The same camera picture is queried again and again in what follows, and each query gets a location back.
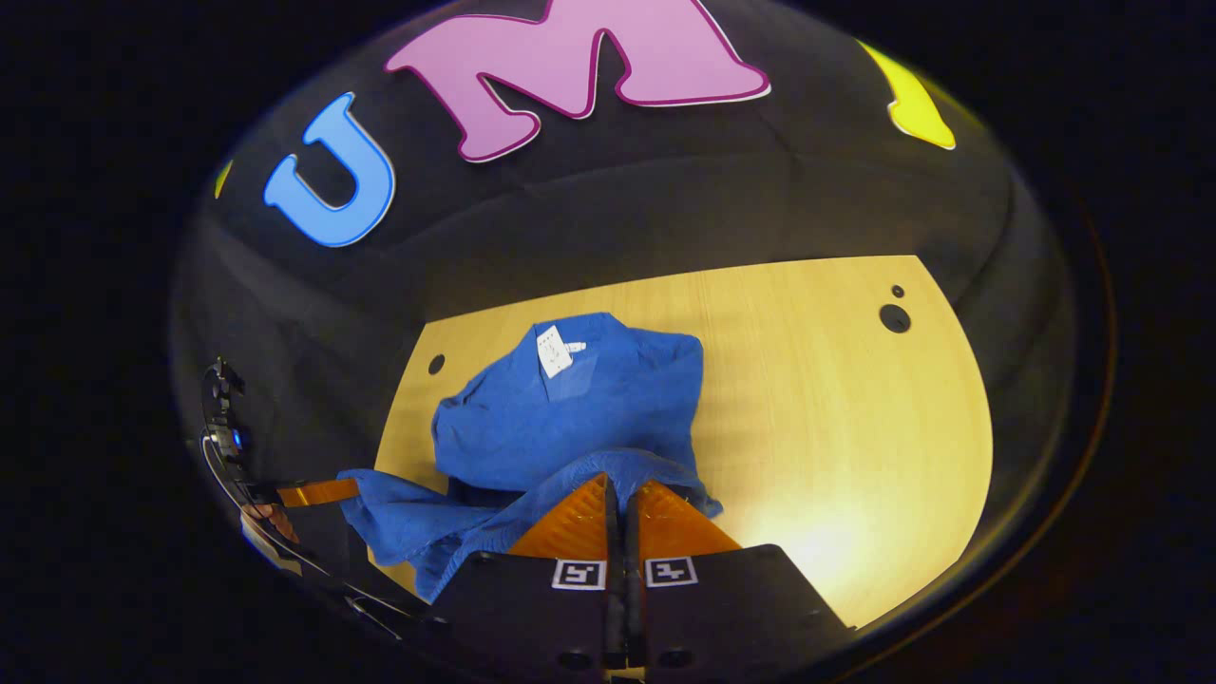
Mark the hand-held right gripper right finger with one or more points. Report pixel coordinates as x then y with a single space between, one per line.
741 608

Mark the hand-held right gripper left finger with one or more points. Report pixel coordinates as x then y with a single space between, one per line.
532 608

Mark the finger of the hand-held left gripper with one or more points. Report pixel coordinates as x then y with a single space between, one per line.
318 492

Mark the blue button shirt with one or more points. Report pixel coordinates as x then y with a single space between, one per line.
570 418

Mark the black backdrop cloth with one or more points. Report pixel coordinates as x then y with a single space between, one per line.
665 190

